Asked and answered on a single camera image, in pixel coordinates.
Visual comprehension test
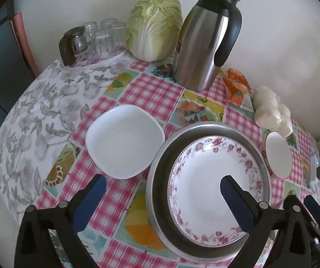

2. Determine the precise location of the stainless steel plate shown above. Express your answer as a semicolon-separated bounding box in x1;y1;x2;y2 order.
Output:
145;121;272;263

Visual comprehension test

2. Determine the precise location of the blue chair with pink frame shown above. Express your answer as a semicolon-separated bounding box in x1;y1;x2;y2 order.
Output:
0;11;39;151

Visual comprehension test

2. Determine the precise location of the napa cabbage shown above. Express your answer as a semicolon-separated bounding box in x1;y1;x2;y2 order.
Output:
125;0;183;62

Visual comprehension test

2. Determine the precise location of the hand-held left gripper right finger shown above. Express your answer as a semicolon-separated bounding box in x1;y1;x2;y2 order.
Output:
220;174;312;268

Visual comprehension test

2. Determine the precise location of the bag of white steamed buns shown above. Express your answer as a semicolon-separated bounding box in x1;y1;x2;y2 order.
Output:
253;85;293;138

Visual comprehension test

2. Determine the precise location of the pink floral round plate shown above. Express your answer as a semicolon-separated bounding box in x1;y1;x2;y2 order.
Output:
167;135;264;247

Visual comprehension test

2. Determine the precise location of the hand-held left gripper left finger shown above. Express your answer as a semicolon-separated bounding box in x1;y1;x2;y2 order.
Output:
14;174;107;268

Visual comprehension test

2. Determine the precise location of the white tray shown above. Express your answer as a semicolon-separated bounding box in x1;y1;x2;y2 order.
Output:
65;49;130;68

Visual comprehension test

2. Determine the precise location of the clear glass tumbler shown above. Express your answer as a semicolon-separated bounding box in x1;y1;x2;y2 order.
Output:
100;18;118;32
93;31;113;60
82;20;98;44
109;22;128;48

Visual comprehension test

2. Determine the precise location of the white square bowl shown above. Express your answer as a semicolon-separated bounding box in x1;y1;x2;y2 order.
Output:
85;105;166;179

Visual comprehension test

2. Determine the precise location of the glass pitcher with dark handle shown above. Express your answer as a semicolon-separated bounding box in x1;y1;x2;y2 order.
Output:
59;26;87;67

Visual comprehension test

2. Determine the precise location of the orange snack packet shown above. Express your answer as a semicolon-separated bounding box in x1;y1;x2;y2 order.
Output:
223;68;251;105

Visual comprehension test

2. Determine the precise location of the white rectangular plate grey print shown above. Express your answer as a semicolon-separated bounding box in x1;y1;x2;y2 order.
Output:
265;132;292;178

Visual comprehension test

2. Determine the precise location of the stainless steel thermos jug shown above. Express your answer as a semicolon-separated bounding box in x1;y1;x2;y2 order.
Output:
172;0;243;91

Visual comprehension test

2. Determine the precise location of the pink checkered printed tablecloth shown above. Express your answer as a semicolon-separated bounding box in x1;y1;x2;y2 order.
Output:
36;53;320;268

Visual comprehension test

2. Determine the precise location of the grey floral tablecloth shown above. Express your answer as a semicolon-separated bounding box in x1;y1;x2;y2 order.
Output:
0;59;134;222

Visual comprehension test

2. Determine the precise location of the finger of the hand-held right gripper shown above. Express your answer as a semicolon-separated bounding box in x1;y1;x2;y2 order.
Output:
303;195;320;243

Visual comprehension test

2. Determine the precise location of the white sachet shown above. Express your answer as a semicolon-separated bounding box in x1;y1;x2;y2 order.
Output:
241;93;255;111

